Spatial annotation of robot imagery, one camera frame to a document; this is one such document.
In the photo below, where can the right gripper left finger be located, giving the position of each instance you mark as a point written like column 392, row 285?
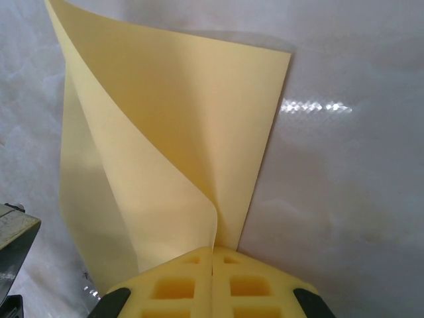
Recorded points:
column 172, row 291

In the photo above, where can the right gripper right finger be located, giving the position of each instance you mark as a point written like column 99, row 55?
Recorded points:
column 251, row 291

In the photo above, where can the yellow paper sheet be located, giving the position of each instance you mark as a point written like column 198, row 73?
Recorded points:
column 172, row 132

